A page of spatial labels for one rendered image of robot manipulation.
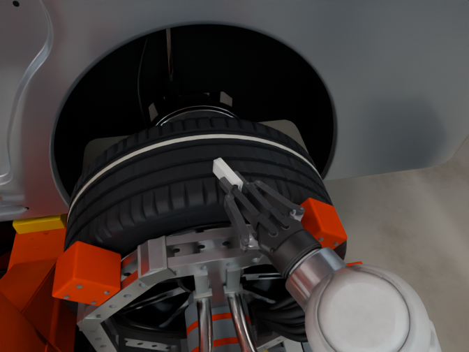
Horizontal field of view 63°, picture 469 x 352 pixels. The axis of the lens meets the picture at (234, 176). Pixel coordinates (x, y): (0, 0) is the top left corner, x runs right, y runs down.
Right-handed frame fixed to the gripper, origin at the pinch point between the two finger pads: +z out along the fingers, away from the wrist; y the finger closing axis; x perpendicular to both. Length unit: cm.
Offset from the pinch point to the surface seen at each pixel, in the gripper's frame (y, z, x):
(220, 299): -5.7, -9.7, -24.5
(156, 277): -17.0, -5.3, -10.8
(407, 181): 157, 20, -109
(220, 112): 24.4, 35.6, -19.7
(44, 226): -29, 49, -53
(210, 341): -13.2, -16.9, -18.8
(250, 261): -2.2, -11.9, -9.5
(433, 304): 104, -36, -111
